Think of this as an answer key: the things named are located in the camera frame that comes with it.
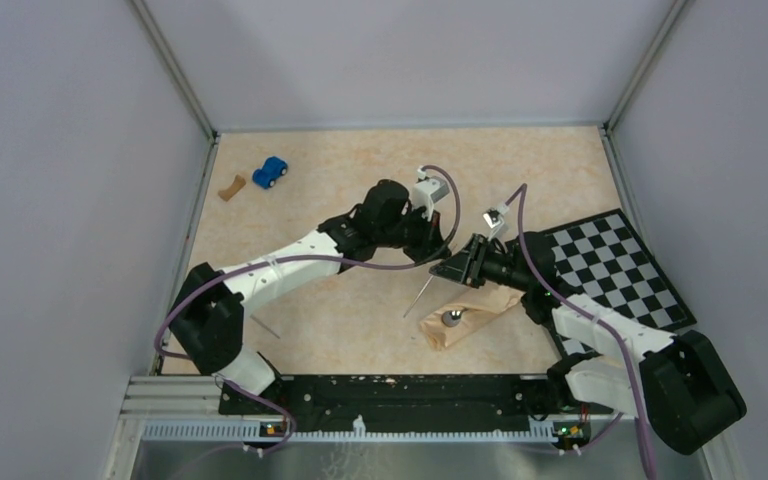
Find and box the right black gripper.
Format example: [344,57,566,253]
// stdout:
[430,233,532,293]

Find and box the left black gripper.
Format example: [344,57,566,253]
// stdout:
[376,204,451,265]

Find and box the orange cloth napkin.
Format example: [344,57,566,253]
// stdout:
[419,285,523,351]

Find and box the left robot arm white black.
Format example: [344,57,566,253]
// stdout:
[165,176,452,414]

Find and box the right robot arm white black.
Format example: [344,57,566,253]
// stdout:
[430,232,748,455]

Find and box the blue toy car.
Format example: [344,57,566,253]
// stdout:
[252,156,288,190]

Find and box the black white checkerboard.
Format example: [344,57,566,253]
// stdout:
[543,209,697,332]

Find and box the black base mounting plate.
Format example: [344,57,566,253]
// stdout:
[218,374,581,433]

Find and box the small brown wooden piece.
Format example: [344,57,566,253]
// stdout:
[217,174,247,202]

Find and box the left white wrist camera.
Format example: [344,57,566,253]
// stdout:
[409,169,450,221]

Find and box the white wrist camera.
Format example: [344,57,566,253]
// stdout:
[482,202,509,241]
[409,169,450,221]

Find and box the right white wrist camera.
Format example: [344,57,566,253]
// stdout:
[482,202,509,241]

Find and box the aluminium front rail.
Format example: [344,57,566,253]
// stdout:
[118,374,723,444]

